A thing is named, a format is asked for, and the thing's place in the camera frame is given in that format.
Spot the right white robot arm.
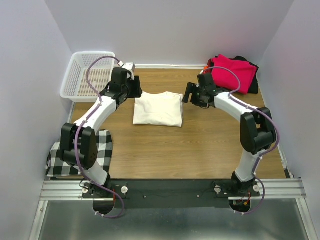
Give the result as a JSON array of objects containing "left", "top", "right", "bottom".
[{"left": 182, "top": 73, "right": 277, "bottom": 198}]

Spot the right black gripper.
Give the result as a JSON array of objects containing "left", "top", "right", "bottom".
[{"left": 181, "top": 82, "right": 207, "bottom": 108}]

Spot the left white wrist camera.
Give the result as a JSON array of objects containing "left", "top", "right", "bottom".
[{"left": 122, "top": 62, "right": 136, "bottom": 75}]

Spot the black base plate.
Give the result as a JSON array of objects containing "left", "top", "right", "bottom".
[{"left": 82, "top": 178, "right": 260, "bottom": 209}]

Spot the white plastic basket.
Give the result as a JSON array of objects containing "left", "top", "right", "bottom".
[{"left": 60, "top": 51, "right": 116, "bottom": 103}]

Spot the pink folded t shirt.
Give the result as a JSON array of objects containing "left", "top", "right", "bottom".
[{"left": 207, "top": 53, "right": 258, "bottom": 95}]

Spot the white t shirt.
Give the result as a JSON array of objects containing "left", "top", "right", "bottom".
[{"left": 133, "top": 91, "right": 183, "bottom": 128}]

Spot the black white checkered cloth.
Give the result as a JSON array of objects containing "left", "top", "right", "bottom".
[{"left": 45, "top": 129, "right": 113, "bottom": 178}]

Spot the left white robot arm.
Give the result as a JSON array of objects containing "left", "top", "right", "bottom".
[{"left": 59, "top": 67, "right": 143, "bottom": 198}]

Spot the black folded t shirt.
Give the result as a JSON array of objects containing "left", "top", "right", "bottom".
[{"left": 208, "top": 55, "right": 260, "bottom": 95}]

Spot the aluminium frame rail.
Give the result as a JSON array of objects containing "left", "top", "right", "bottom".
[{"left": 40, "top": 178, "right": 307, "bottom": 201}]

